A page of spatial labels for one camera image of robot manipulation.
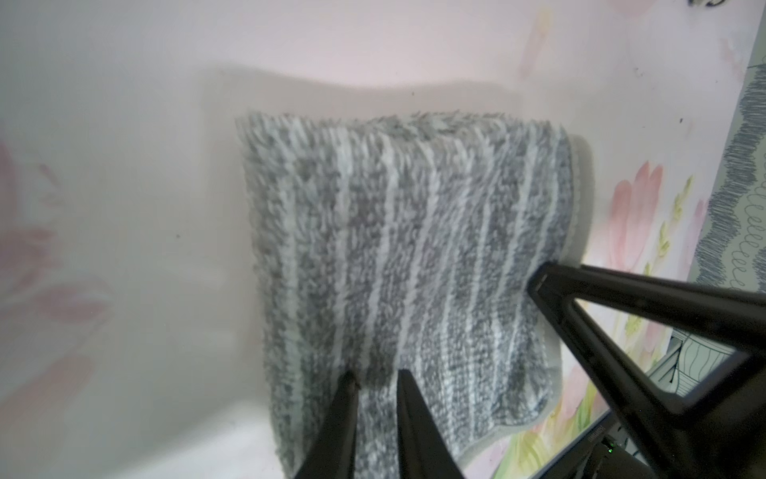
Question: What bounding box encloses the grey striped dishcloth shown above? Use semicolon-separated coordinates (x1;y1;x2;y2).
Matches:
237;112;578;478

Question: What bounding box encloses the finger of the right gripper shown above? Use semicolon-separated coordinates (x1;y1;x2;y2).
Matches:
528;263;765;478

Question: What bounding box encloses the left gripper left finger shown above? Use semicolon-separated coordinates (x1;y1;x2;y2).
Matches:
294;371;359;479

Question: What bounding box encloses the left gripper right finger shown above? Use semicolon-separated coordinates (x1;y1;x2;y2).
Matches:
396;369;464;479

